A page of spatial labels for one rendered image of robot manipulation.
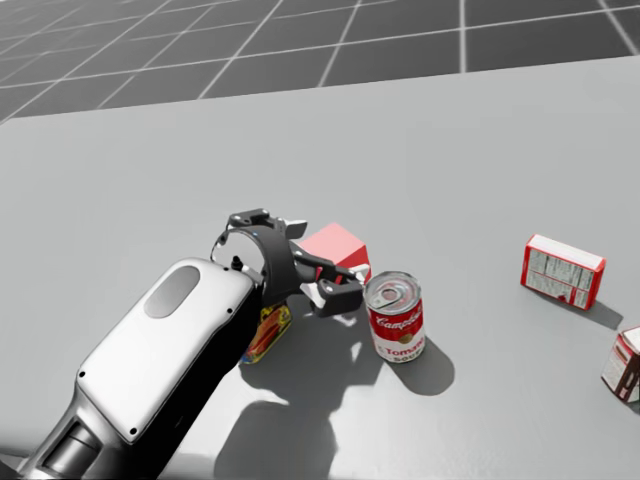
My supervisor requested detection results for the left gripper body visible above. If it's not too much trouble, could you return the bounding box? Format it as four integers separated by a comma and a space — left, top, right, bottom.
209, 224, 302, 304

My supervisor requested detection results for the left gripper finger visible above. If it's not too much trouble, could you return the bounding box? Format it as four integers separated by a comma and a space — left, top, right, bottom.
226, 207, 309, 239
292, 244, 374, 319

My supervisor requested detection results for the pink cube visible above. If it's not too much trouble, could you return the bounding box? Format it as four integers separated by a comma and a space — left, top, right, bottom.
298, 222, 369, 281

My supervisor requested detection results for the red and white can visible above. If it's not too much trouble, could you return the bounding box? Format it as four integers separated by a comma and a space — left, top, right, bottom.
363, 271, 427, 365

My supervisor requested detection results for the yellow and red rectangular can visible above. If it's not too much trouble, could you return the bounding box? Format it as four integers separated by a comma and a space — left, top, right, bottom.
239, 301, 293, 367

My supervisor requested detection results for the red and white carton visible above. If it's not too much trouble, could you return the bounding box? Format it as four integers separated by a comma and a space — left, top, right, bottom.
519, 233, 608, 312
599, 325, 640, 404

